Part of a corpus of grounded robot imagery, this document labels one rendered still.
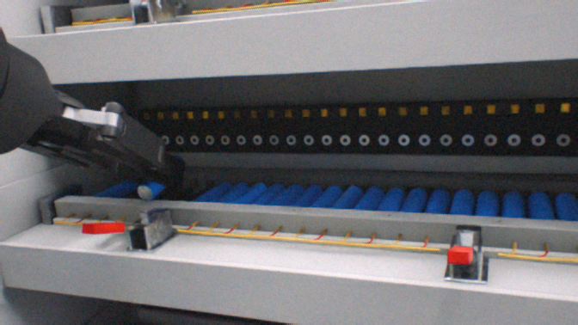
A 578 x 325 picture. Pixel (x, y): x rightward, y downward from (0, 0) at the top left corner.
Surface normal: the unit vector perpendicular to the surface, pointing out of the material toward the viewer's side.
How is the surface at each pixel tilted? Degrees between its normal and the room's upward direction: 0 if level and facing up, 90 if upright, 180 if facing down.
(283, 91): 90
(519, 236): 106
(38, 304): 90
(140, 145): 92
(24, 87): 86
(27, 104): 100
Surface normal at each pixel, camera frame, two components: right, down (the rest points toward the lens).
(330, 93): -0.37, 0.00
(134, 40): -0.36, 0.27
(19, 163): 0.93, 0.02
